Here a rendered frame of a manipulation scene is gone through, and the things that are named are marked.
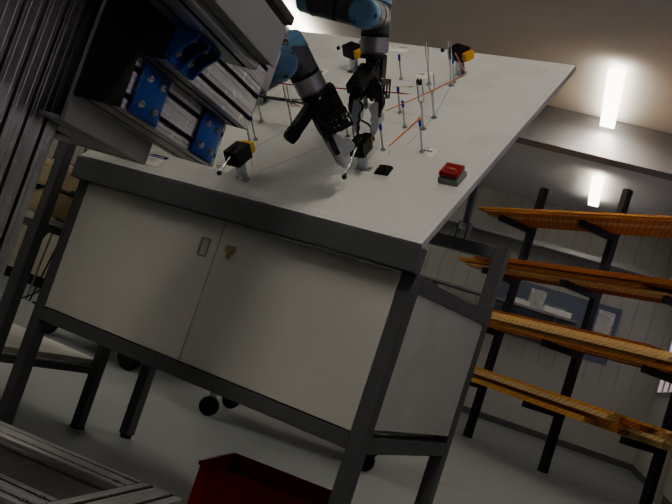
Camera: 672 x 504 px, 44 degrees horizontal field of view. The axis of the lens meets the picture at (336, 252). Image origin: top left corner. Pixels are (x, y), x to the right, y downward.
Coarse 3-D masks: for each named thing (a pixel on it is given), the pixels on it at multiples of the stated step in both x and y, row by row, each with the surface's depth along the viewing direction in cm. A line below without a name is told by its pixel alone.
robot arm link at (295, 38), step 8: (288, 32) 197; (296, 32) 196; (288, 40) 194; (296, 40) 195; (304, 40) 197; (296, 48) 196; (304, 48) 197; (304, 56) 197; (312, 56) 199; (304, 64) 197; (312, 64) 198; (296, 72) 198; (304, 72) 198; (312, 72) 199; (296, 80) 199
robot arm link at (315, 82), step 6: (318, 72) 200; (306, 78) 206; (312, 78) 199; (318, 78) 200; (294, 84) 201; (300, 84) 199; (306, 84) 199; (312, 84) 199; (318, 84) 200; (324, 84) 201; (300, 90) 201; (306, 90) 200; (312, 90) 200; (318, 90) 201; (300, 96) 202; (306, 96) 201
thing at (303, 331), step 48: (240, 240) 221; (288, 240) 214; (240, 288) 218; (288, 288) 211; (336, 288) 204; (384, 288) 198; (192, 336) 221; (240, 336) 214; (288, 336) 208; (336, 336) 201; (240, 384) 211; (288, 384) 205; (336, 384) 198
